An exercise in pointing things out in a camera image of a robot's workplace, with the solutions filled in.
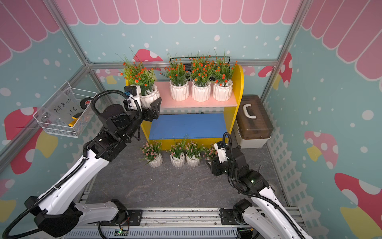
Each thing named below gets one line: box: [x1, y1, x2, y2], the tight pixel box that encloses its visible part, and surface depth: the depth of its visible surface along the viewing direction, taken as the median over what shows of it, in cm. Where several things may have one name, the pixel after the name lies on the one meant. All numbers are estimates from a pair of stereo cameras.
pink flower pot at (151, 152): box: [139, 140, 164, 168], surface depth 84 cm
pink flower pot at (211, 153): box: [203, 143, 218, 161], surface depth 83 cm
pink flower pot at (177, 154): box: [165, 134, 189, 168], surface depth 88 cm
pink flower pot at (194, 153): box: [184, 140, 205, 167], surface depth 86 cm
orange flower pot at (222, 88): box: [212, 48, 238, 102], surface depth 68 cm
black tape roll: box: [79, 97, 94, 110], surface depth 81 cm
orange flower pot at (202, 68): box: [190, 54, 215, 103], surface depth 66 cm
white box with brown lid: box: [233, 94, 274, 149], surface depth 93 cm
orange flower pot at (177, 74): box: [159, 58, 190, 102], surface depth 67 cm
